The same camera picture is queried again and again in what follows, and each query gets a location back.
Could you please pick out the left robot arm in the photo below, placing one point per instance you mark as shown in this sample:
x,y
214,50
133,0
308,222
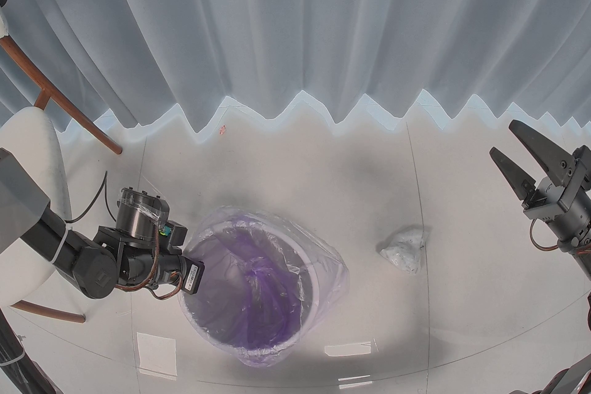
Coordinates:
x,y
87,263

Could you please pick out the white cushioned wooden chair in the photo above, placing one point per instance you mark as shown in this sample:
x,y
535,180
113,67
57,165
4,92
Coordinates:
x,y
32,179

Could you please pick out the white paper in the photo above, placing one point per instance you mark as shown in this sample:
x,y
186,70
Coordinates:
x,y
406,249

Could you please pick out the white trash bin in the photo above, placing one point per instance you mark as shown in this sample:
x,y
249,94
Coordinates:
x,y
313,290

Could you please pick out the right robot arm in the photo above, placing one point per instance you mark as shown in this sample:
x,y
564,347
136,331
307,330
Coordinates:
x,y
582,263

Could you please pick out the pale blue curtain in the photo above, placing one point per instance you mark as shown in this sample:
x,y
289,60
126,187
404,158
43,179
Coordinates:
x,y
295,13

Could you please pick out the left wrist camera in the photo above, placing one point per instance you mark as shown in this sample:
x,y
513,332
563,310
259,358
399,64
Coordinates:
x,y
176,234

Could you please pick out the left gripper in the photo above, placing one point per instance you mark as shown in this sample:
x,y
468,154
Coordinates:
x,y
178,270

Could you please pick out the purple plastic bag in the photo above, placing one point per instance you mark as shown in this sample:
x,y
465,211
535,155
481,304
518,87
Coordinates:
x,y
258,290

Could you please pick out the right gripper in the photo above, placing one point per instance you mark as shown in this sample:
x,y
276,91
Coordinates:
x,y
572,207

